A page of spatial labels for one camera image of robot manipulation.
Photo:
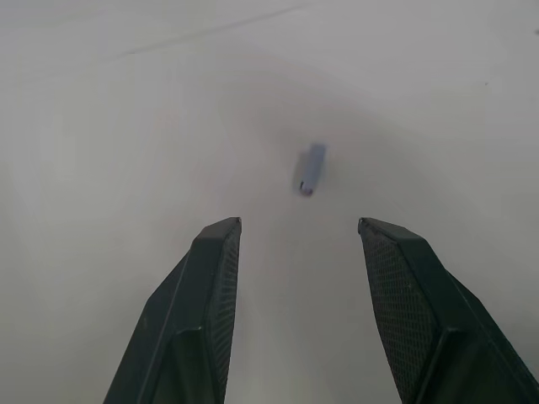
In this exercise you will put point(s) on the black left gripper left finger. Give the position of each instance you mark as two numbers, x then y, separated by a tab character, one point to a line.
189	311

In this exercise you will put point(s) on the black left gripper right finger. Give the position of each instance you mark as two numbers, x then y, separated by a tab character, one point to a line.
417	311

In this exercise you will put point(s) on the small blue cylindrical object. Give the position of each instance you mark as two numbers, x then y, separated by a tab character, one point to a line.
312	168

